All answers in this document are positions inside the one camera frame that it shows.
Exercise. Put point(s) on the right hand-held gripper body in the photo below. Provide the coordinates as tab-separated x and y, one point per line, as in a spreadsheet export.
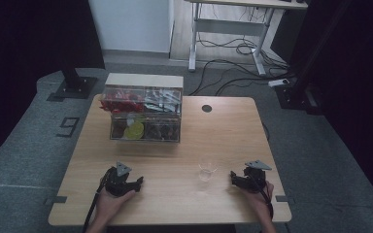
254	181

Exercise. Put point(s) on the white desk frame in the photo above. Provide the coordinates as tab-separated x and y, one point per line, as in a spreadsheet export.
230	27

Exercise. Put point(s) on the black metal stand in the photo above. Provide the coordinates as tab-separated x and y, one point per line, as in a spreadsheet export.
296	97

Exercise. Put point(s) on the clear glass cup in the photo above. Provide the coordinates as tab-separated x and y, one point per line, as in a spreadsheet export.
207	174

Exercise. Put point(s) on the black table grommet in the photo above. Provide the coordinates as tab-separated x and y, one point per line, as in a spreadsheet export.
207	108

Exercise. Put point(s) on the pile of red packets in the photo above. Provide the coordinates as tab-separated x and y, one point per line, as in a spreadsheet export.
121	100

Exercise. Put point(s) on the clear acrylic organizer box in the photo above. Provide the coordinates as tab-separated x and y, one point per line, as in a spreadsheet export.
142	81

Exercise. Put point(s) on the dark red dried pieces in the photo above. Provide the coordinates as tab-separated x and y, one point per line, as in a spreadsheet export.
118	129

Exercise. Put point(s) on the pile of silver packets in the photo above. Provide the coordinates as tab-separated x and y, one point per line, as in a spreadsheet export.
162	100

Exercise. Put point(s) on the dark curtain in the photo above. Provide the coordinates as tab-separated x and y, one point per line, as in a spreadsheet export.
29	48
362	81

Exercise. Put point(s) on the pile of dark dried fruit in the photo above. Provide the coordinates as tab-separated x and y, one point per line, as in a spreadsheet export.
162	131

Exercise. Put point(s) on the person's right hand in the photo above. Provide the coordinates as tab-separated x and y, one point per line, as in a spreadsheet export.
262	204

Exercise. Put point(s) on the person's left hand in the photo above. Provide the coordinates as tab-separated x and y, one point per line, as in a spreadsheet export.
107	207

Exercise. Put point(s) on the black stand with base plate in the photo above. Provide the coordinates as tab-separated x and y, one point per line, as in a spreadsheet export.
76	85

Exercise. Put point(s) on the black tape strip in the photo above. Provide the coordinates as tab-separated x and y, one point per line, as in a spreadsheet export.
58	199
283	198

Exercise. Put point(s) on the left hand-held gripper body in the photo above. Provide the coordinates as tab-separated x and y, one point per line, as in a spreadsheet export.
118	186

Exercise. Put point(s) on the white power strip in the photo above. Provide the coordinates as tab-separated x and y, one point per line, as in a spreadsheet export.
278	82

